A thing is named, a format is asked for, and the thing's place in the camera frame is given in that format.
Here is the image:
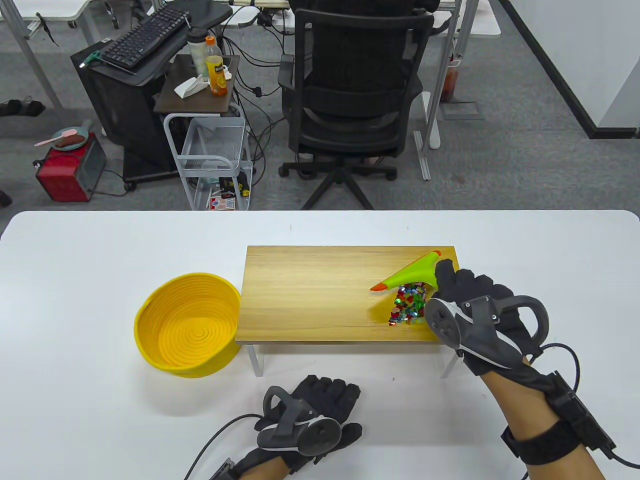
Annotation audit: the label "person's left hand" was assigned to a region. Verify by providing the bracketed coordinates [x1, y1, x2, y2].
[235, 376, 363, 473]

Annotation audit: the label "person's right hand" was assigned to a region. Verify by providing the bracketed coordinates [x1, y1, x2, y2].
[433, 260, 541, 377]

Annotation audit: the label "grey hand controller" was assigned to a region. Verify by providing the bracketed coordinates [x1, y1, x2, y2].
[255, 386, 342, 457]
[424, 295, 550, 370]

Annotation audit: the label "green orange scraper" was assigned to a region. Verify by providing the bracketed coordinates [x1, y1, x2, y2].
[370, 249, 443, 293]

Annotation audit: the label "pile of colourful sequins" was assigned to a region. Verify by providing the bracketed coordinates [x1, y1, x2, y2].
[389, 281, 430, 327]

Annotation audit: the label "wooden tabletop organizer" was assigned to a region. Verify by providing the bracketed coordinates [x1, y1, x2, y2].
[235, 245, 471, 378]

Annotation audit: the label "yellow fabric basket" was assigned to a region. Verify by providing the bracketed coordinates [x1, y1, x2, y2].
[133, 272, 242, 379]

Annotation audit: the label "person's right forearm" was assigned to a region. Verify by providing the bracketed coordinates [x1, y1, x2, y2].
[480, 360, 608, 480]

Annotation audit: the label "person's left forearm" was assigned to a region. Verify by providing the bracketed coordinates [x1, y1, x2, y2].
[250, 455, 291, 480]

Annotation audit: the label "white office desk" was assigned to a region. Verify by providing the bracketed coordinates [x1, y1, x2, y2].
[220, 0, 502, 181]
[0, 0, 118, 113]

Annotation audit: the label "red drink bottle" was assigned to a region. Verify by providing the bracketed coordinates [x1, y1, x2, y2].
[442, 65, 459, 103]

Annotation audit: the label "black mesh office chair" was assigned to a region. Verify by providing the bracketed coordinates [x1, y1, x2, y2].
[277, 7, 436, 211]

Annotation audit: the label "brown wooden side table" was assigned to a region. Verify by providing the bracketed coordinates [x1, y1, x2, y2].
[153, 54, 241, 116]

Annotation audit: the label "orange juice bottle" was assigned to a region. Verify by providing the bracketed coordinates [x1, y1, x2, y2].
[204, 35, 228, 97]

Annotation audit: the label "white crumpled tissue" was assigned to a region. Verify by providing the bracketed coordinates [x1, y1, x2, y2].
[173, 74, 210, 99]

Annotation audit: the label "red toaster oven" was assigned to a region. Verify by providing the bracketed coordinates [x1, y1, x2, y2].
[34, 132, 108, 203]

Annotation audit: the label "black computer cabinet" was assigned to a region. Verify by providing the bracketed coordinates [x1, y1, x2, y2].
[70, 40, 176, 183]

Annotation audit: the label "clear bottle dark cap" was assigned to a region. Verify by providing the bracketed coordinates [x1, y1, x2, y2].
[187, 27, 211, 78]

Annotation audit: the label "teal plate with food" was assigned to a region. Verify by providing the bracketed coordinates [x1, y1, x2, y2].
[51, 126, 90, 151]

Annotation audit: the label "pink spatula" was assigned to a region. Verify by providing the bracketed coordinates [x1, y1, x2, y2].
[34, 130, 78, 147]

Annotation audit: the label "black monitor stand base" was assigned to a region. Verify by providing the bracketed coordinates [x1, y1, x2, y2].
[165, 0, 234, 28]

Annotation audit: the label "black keyboard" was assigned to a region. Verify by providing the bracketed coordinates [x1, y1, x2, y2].
[100, 6, 192, 71]

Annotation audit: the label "black shoes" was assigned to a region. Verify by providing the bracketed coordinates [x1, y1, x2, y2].
[0, 99, 47, 118]

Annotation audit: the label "black left glove cable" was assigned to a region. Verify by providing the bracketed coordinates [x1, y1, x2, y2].
[184, 412, 263, 480]

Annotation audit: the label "black glove cable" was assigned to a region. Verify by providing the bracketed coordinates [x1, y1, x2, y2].
[184, 412, 263, 480]
[530, 342, 640, 468]

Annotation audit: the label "black left arm strap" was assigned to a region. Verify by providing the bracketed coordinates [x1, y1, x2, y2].
[210, 457, 238, 480]

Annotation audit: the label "black arm strap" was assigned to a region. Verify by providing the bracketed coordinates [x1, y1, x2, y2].
[210, 457, 238, 480]
[501, 372, 617, 467]

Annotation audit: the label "black right glove cable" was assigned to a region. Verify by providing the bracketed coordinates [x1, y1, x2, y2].
[530, 342, 640, 468]

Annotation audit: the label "black right arm strap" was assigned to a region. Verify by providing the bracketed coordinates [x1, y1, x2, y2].
[501, 372, 617, 467]

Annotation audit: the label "white wire trolley cart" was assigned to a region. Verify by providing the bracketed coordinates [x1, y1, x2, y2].
[163, 112, 253, 212]

